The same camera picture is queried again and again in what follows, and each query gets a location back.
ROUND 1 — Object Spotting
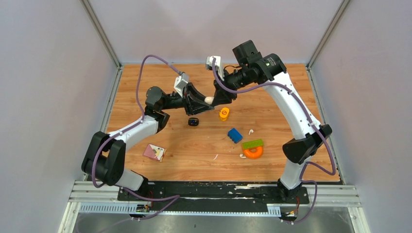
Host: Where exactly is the glossy black earbud charging case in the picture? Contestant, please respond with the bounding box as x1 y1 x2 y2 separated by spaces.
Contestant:
188 117 200 127

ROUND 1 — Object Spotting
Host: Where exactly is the white earbud charging case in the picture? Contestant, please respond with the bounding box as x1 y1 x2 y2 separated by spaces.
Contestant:
204 97 214 105

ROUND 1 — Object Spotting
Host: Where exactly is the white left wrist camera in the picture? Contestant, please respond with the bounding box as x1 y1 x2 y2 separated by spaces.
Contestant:
174 72 189 98

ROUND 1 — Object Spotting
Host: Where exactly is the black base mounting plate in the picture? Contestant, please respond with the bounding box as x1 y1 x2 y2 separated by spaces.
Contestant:
117 181 310 214

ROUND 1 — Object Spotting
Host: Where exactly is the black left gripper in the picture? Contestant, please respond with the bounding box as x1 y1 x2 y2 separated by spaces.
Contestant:
161 83 215 117

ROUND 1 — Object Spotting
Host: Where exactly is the green toy building plate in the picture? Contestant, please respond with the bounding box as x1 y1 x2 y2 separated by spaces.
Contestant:
242 139 264 150

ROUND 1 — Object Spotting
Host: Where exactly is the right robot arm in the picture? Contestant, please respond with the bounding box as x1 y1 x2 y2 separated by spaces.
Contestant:
206 40 332 203

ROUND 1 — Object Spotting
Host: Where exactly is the yellow toy sign block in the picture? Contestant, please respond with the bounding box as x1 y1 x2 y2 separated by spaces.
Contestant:
219 107 230 121

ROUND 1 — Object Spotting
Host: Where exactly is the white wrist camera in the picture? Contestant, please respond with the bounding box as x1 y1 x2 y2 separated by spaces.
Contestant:
205 56 224 82
174 72 189 98

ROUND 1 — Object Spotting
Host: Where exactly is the aluminium frame rail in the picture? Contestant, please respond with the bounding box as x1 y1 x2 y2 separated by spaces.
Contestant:
69 181 361 207

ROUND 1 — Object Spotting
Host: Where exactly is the white slotted cable duct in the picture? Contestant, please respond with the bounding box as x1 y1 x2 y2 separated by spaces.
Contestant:
79 203 282 217

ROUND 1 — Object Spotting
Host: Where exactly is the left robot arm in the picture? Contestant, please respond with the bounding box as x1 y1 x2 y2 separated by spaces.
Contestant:
81 83 214 200

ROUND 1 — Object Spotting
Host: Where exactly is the pink patterned card box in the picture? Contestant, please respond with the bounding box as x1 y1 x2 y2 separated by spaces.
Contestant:
142 144 166 162

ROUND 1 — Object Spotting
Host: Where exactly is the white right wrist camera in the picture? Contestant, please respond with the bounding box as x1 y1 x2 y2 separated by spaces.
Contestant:
205 56 224 82

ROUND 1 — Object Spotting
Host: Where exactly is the orange toy ring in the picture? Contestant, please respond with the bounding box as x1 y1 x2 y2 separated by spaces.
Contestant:
243 146 264 160

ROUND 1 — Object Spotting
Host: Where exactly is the blue toy building block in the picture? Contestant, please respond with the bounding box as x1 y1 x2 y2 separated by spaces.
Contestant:
227 128 243 144

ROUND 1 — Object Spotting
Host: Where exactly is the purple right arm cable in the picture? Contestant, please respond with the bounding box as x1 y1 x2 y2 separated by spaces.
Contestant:
211 58 337 225

